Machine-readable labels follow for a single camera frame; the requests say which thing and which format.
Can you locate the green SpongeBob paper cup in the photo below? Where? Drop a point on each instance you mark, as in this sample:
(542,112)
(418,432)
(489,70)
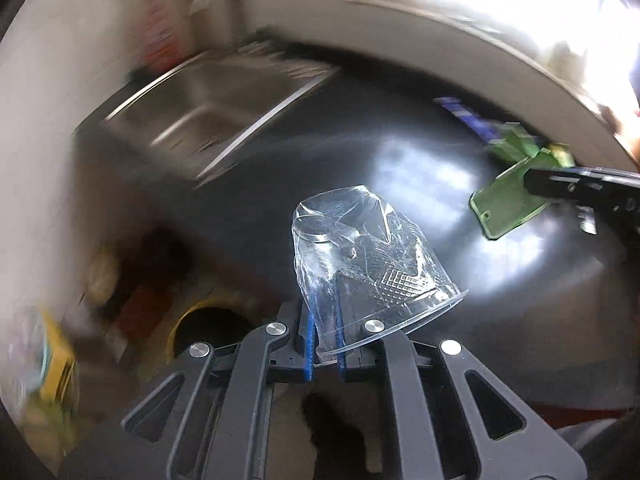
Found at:
(505,204)

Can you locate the clear crushed plastic cup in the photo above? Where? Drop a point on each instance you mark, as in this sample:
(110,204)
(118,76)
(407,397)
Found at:
(394,280)

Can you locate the yellow cardboard box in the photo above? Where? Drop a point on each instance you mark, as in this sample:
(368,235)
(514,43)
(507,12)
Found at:
(59,361)

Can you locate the stainless steel kitchen sink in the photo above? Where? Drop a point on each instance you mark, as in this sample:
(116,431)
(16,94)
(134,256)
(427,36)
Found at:
(191,120)

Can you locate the green juice carton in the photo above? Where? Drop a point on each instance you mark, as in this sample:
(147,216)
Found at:
(512,143)

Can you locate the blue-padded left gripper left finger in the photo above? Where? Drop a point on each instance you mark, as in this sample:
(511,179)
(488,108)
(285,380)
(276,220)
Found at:
(296,357)

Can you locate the black trash bin gold rim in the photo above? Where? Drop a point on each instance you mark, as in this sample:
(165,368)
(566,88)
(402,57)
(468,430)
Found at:
(215,321)

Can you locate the blue purple snack box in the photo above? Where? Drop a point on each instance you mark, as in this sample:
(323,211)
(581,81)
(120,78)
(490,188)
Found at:
(485,130)

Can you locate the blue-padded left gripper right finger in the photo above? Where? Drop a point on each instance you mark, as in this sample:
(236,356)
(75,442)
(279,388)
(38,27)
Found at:
(359,363)

